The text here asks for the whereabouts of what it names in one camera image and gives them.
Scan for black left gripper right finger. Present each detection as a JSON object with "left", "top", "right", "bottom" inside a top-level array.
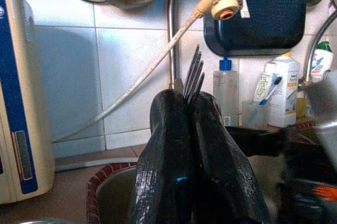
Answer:
[{"left": 189, "top": 91, "right": 272, "bottom": 224}]

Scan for chrome curved faucet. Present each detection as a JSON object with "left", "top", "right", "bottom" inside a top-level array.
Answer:
[{"left": 297, "top": 9, "right": 337, "bottom": 92}]

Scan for white toothpaste tube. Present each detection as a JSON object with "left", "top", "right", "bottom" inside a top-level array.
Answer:
[{"left": 252, "top": 62, "right": 277, "bottom": 106}]

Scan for stainless steel sink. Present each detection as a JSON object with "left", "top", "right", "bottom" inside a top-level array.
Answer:
[{"left": 95, "top": 155, "right": 282, "bottom": 224}]

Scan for metal fork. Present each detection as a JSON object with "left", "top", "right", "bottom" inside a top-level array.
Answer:
[{"left": 182, "top": 44, "right": 206, "bottom": 105}]

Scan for chrome gooseneck faucet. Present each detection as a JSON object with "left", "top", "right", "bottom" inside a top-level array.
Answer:
[{"left": 167, "top": 0, "right": 222, "bottom": 90}]

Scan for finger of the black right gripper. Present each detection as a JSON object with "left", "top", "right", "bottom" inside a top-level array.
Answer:
[{"left": 225, "top": 126, "right": 289, "bottom": 157}]

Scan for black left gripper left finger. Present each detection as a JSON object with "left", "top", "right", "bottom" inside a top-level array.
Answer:
[{"left": 131, "top": 89, "right": 195, "bottom": 224}]

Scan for dark blue plastic tray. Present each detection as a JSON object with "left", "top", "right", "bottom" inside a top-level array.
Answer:
[{"left": 202, "top": 0, "right": 309, "bottom": 57}]

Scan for yellow liquid bottle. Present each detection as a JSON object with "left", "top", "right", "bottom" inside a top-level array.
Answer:
[{"left": 296, "top": 97, "right": 309, "bottom": 125}]

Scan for white labelled detergent bottle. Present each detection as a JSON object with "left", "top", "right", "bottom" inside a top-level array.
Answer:
[{"left": 265, "top": 52, "right": 301, "bottom": 129}]

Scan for clear bottle blue cap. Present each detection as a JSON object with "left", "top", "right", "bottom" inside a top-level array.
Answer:
[{"left": 212, "top": 55, "right": 239, "bottom": 127}]

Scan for white diverter hose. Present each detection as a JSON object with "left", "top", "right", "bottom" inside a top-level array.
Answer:
[{"left": 52, "top": 11, "right": 209, "bottom": 144}]

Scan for cream water ionizer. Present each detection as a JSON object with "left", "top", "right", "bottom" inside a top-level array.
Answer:
[{"left": 0, "top": 0, "right": 56, "bottom": 205}]

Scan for white bottle green cap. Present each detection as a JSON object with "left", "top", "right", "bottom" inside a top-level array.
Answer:
[{"left": 310, "top": 41, "right": 334, "bottom": 83}]

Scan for blue toothbrush black bristles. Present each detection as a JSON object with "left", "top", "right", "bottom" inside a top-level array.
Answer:
[{"left": 259, "top": 75, "right": 284, "bottom": 106}]

